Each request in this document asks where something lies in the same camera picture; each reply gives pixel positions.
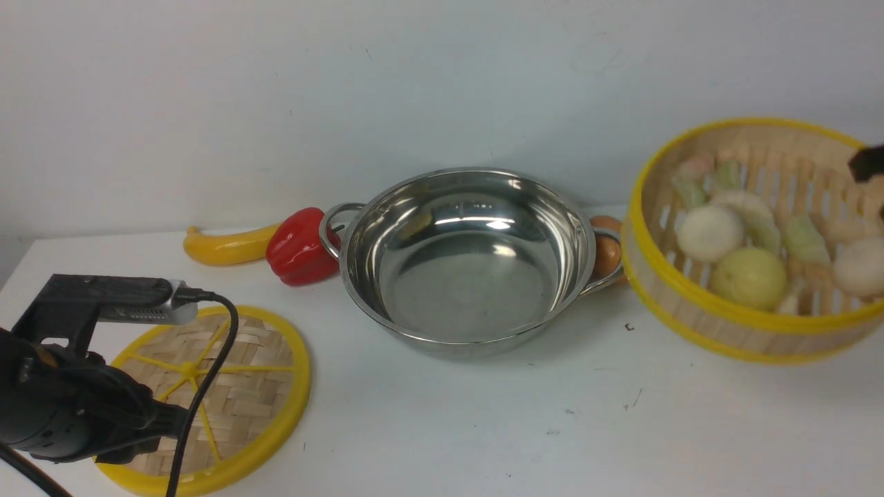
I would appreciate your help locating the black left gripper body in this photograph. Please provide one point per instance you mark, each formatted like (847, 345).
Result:
(62, 408)

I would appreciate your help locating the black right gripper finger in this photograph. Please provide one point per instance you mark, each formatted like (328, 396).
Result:
(867, 163)

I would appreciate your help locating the yellow rimmed bamboo steamer basket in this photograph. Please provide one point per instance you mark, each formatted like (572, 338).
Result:
(796, 169)

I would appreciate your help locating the yellow rimmed bamboo steamer lid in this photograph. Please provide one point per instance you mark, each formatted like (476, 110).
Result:
(252, 407)

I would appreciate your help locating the stainless steel pot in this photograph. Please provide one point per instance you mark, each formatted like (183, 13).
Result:
(467, 262)

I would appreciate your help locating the green dumpling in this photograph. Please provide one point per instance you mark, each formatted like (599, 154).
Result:
(804, 243)

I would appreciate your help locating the white bun at right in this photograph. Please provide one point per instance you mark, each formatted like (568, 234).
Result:
(858, 268)

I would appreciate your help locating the yellow green steamed bun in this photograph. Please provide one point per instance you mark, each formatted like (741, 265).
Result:
(750, 277)

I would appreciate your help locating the pink shrimp dumpling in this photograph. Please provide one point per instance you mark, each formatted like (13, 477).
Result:
(697, 167)

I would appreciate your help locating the white steamed bun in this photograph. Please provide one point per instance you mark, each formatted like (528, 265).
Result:
(710, 232)

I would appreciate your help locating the yellow banana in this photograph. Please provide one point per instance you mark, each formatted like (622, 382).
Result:
(228, 250)

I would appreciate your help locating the red bell pepper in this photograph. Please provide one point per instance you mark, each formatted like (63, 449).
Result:
(295, 253)

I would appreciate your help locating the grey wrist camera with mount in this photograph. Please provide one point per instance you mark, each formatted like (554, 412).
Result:
(69, 307)

